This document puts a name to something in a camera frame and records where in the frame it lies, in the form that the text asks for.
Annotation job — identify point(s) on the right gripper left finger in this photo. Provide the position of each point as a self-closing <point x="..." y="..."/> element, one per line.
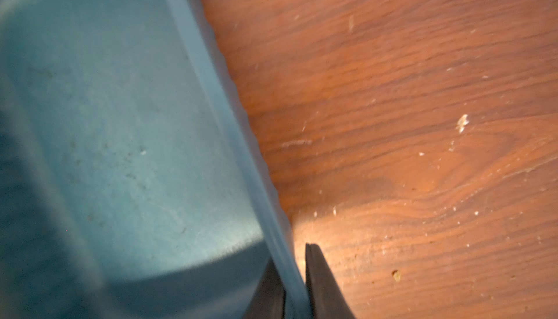
<point x="268" y="301"/>

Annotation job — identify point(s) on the teal plastic storage box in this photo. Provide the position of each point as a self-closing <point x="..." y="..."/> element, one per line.
<point x="132" y="185"/>

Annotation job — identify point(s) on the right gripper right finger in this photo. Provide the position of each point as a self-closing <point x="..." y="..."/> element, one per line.
<point x="326" y="298"/>

